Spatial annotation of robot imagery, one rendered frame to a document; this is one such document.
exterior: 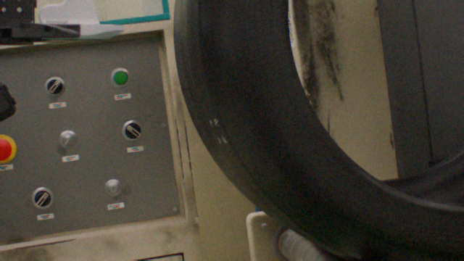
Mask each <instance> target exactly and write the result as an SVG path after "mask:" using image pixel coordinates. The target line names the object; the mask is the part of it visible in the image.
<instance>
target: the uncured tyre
mask: <svg viewBox="0 0 464 261"><path fill-rule="evenodd" d="M173 44H174V53H175V63H176V68H177V73H178V79H179V82H180V85H181V88H186V87H188V91H182V93H183V98H184V100H185V103H186V106H187V109H188V111H189V114H190V116H191V119H192V120H193V123H194V125H195V127H196V130H197V133H198V135H199V137H200V138H201V140H202V142H203V144H204V145H205V147H206V149H207V151H208V152H209V153H210V155H211V157H212V158H213V159H214V161H215V163H216V164H217V165H218V166H219V168H220V169H221V170H222V171H223V172H224V174H225V175H226V177H227V179H228V180H229V181H230V182H231V183H232V184H233V185H234V186H235V187H236V188H237V189H238V190H239V191H240V192H241V193H242V194H243V195H244V196H245V197H246V198H247V199H248V200H250V201H251V202H252V203H253V204H254V205H255V206H256V207H257V208H259V209H260V210H262V211H263V212H264V213H265V214H266V215H268V216H269V217H271V218H272V219H274V220H275V221H278V222H279V223H281V224H283V225H284V226H286V227H287V228H289V229H291V230H292V231H294V232H295V233H298V234H299V235H300V236H302V237H304V238H306V239H307V240H309V241H310V242H312V243H313V244H315V245H317V246H319V247H321V248H323V249H325V250H327V251H329V252H331V253H333V254H335V255H336V256H338V257H340V258H343V259H345V260H348V261H464V144H463V145H462V146H461V147H460V148H459V149H458V150H457V151H456V152H454V154H452V155H451V156H449V157H448V158H446V159H445V160H443V161H442V162H440V163H437V164H435V165H433V166H432V167H430V168H428V169H425V170H422V171H420V172H418V173H414V174H412V175H408V176H405V177H401V178H395V179H389V180H382V181H380V180H378V179H377V178H375V177H373V176H372V175H371V174H370V173H368V172H366V171H365V170H364V169H363V168H362V167H360V166H359V165H358V164H357V163H355V162H354V161H353V160H352V159H351V158H350V157H349V156H348V155H347V154H346V153H345V152H344V151H343V150H342V149H341V148H340V147H339V145H338V144H337V143H336V142H335V141H334V139H333V138H332V137H331V136H330V135H329V134H328V132H327V130H326V129H325V128H324V127H323V125H322V123H321V122H320V121H319V119H318V117H317V115H316V114H315V112H314V110H313V108H312V107H311V104H310V101H309V99H308V98H307V95H306V93H305V90H304V88H303V86H302V82H301V81H300V79H299V75H298V72H297V68H296V65H295V61H294V56H293V53H292V49H291V40H290V34H289V0H175V4H174V13H173ZM215 113H216V114H217V117H218V120H219V121H220V124H221V126H222V128H223V131H224V133H225V137H226V138H227V139H228V142H229V144H230V145H231V147H228V148H225V149H223V148H222V146H221V145H220V143H219V141H218V139H217V137H216V136H215V134H214V131H213V129H212V127H211V125H210V122H209V120H208V118H207V115H211V114H215Z"/></svg>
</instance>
